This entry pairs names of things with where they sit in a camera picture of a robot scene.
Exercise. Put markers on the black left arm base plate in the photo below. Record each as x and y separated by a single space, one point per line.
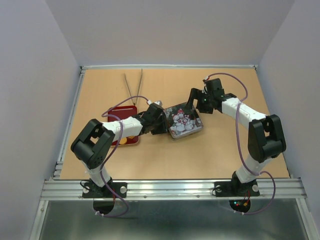
117 190

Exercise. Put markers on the aluminium front rail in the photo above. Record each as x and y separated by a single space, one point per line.
156 190

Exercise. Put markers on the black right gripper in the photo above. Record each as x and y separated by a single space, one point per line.
197 94

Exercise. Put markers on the large round tan cookie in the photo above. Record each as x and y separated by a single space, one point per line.
123 141

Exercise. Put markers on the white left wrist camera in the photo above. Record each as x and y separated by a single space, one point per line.
159 102

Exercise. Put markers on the gold square tin box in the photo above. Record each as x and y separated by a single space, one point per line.
187 136

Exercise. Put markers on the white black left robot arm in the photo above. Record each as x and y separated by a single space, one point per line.
94 141

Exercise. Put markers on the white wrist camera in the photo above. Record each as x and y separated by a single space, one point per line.
206 82
159 102

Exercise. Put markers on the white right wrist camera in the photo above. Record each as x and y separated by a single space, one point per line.
206 82

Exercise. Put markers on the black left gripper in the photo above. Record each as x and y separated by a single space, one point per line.
163 128

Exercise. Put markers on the gold tin lid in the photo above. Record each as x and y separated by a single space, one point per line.
182 122

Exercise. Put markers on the aluminium table edge rail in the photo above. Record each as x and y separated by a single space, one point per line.
167 66

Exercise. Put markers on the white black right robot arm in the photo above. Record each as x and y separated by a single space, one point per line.
266 139

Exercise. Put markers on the red rectangular tray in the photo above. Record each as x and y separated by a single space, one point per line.
123 112

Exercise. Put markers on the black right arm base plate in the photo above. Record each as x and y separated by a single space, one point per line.
225 190

